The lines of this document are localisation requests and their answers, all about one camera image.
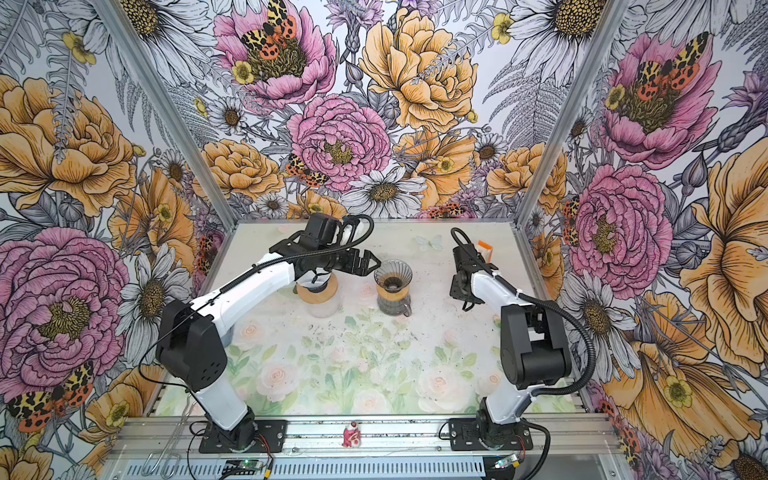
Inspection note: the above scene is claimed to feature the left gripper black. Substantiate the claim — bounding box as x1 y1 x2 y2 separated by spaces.
319 242 380 277

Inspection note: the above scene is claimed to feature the grey ribbed glass dripper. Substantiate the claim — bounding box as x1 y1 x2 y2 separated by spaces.
374 259 413 293

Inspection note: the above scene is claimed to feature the orange coffee filter pack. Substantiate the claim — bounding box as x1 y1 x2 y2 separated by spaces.
476 240 494 263

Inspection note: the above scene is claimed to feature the white paper coffee filter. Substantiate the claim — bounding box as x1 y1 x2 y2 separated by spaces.
296 269 332 292

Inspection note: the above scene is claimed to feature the wooden dripper ring stand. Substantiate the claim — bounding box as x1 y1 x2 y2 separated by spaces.
296 275 338 305

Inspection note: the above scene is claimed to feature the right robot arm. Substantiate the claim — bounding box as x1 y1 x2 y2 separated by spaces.
448 244 581 451

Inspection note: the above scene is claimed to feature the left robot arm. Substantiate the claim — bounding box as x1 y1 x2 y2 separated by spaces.
155 240 381 451

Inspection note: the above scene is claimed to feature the pink small figurine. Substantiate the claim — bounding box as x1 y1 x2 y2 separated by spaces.
342 421 361 448

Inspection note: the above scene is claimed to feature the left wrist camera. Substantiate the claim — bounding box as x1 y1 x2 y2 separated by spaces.
299 213 343 250

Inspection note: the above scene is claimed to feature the clear glass carafe wooden handle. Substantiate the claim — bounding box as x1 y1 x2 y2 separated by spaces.
306 297 342 319

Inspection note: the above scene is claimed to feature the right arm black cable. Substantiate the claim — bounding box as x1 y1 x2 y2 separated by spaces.
449 226 598 480

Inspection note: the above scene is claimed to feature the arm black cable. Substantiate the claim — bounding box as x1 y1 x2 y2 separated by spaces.
449 226 598 480
136 212 376 397

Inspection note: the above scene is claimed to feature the aluminium front rail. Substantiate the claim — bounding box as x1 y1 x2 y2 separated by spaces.
100 413 632 479

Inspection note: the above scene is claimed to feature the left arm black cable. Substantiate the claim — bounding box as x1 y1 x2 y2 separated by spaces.
136 212 376 397

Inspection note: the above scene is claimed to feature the aluminium corner post right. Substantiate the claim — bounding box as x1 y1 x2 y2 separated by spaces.
514 0 630 229

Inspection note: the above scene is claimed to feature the aluminium corner post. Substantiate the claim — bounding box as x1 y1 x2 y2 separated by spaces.
514 0 630 229
94 1 238 232

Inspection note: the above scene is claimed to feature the aluminium corner post left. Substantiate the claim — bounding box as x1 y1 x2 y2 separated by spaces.
94 1 238 232

